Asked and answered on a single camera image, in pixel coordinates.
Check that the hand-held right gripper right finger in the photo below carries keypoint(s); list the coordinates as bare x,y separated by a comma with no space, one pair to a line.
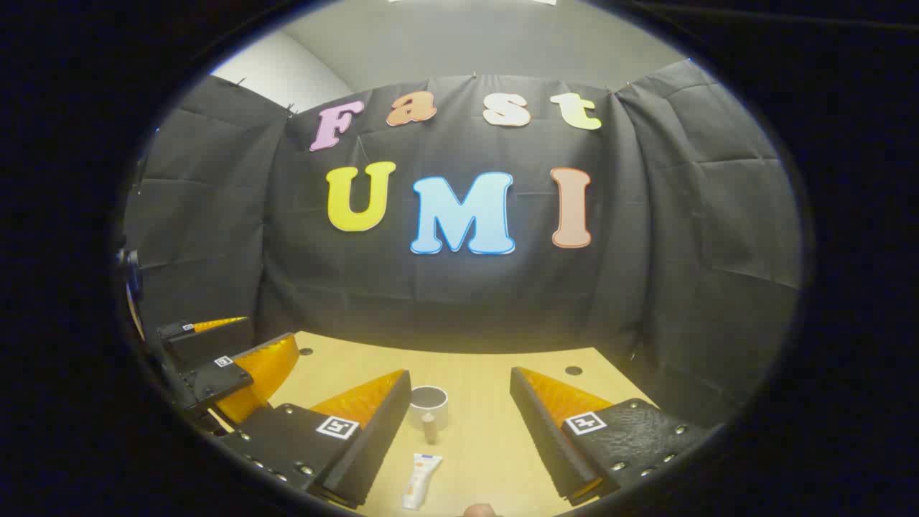
542,438

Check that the white toothpaste tube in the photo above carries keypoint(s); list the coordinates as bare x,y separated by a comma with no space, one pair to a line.
420,477

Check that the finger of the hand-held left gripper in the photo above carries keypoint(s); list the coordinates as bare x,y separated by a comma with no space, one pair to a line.
212,345
215,384

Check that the light wooden desktop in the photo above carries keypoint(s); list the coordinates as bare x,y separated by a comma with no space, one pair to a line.
474,445

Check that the black backdrop cloth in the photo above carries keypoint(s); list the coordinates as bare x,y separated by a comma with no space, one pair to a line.
646,287

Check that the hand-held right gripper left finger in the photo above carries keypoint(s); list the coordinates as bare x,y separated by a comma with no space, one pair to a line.
380,438

